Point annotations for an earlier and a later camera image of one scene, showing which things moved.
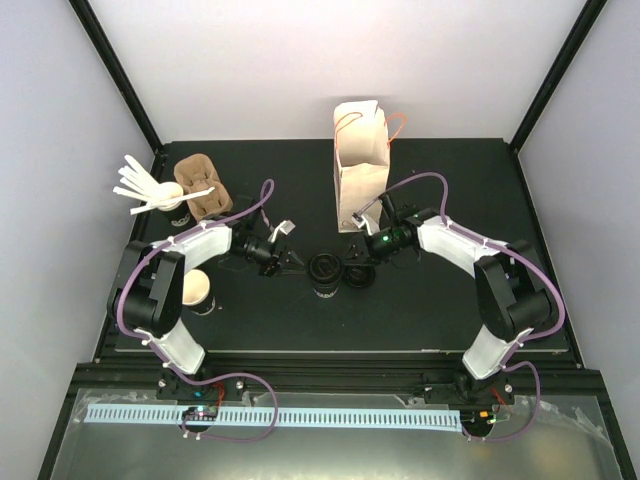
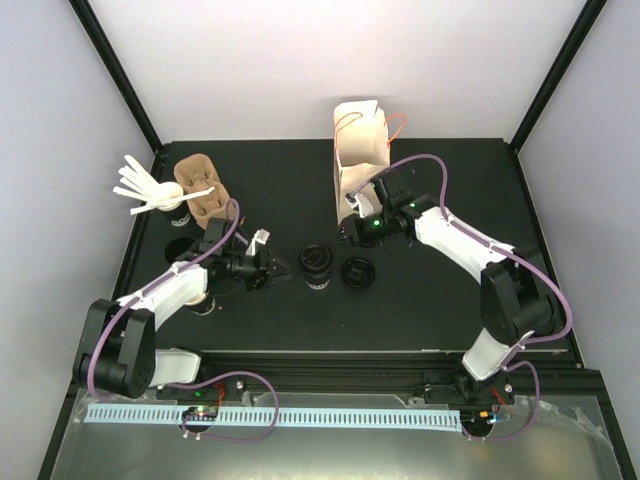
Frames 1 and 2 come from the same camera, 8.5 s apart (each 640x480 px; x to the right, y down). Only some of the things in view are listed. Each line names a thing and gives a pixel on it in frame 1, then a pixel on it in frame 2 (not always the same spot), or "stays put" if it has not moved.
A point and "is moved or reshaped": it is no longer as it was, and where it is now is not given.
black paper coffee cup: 197,295 stays put
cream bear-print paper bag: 361,157 stays put
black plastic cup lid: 359,275 stays put
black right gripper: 362,255 -> 355,233
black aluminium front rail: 539,373 stays put
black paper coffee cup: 325,270 is moved or reshaped
